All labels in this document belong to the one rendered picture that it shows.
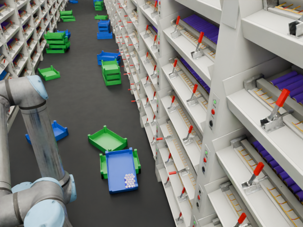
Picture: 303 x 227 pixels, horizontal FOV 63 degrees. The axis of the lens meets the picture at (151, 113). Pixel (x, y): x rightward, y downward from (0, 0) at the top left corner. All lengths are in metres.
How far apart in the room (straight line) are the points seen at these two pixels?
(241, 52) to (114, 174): 1.44
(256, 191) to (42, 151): 0.97
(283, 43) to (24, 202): 0.72
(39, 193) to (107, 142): 1.53
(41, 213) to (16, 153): 1.73
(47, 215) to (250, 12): 0.66
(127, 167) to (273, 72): 1.41
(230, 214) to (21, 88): 0.94
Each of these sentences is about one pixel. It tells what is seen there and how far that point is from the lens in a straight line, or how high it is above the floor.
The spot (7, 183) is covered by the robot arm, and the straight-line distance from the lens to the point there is 0.87.
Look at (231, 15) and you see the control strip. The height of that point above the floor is 1.31.
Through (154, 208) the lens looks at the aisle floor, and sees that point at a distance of 1.76.
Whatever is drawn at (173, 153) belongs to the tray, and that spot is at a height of 0.52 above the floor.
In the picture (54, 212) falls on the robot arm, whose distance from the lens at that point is 0.68.
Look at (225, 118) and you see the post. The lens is 0.73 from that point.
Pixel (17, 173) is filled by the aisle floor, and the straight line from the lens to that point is 2.21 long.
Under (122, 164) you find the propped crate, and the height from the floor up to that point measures 0.09.
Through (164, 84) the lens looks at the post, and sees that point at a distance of 1.41.
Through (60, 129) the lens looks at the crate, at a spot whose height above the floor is 0.00.
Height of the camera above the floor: 1.42
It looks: 33 degrees down
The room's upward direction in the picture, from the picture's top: straight up
